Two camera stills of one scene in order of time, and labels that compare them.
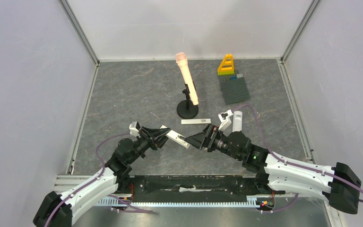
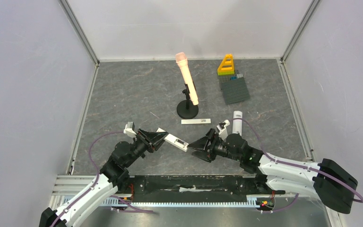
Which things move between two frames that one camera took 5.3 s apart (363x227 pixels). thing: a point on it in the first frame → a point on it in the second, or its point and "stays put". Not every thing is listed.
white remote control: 237,124 stays put
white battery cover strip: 196,121 stays put
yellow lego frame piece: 227,64 stays put
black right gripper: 206,140 → 211,146
